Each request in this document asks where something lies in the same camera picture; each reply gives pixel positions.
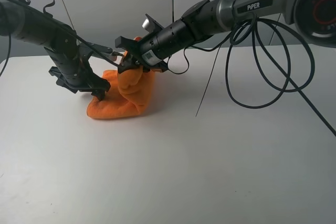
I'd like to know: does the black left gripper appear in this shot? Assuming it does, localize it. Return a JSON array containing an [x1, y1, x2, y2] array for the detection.
[[49, 67, 110, 101]]

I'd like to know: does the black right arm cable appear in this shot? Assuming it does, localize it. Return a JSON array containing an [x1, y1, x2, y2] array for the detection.
[[166, 0, 336, 137]]

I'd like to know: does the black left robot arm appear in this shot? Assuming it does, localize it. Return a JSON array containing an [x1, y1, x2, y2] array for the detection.
[[1, 0, 112, 100]]

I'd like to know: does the orange terry towel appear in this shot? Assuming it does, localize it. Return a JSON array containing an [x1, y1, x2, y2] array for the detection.
[[87, 67, 155, 120]]

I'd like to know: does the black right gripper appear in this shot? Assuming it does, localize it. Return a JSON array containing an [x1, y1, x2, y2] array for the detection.
[[115, 36, 168, 74]]

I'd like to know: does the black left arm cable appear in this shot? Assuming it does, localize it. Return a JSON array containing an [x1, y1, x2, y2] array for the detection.
[[0, 0, 127, 78]]

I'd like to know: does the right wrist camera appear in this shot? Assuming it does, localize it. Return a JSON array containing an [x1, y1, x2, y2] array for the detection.
[[142, 14, 164, 33]]

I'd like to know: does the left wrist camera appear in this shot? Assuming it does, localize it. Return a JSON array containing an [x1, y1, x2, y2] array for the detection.
[[78, 42, 118, 62]]

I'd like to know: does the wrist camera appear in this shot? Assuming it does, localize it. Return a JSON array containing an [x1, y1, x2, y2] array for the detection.
[[78, 42, 118, 62], [142, 14, 164, 33]]

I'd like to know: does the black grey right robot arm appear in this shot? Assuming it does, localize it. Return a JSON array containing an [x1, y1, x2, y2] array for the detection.
[[115, 0, 335, 73]]

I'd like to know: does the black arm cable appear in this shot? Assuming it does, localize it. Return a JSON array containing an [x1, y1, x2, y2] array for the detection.
[[0, 0, 127, 78], [166, 0, 336, 137]]

